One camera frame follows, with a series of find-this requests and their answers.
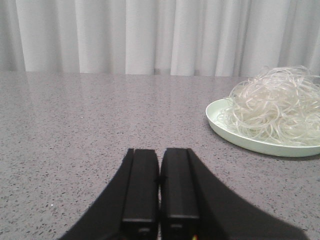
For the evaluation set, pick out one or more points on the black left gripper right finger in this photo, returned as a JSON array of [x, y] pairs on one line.
[[196, 205]]

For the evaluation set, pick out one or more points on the white pleated curtain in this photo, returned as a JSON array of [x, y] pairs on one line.
[[166, 37]]

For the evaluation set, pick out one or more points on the white translucent vermicelli bundle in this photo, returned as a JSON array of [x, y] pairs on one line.
[[280, 105]]

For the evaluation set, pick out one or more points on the light green plate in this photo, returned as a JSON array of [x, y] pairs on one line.
[[215, 108]]

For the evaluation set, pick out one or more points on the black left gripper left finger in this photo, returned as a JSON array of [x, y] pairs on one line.
[[127, 209]]

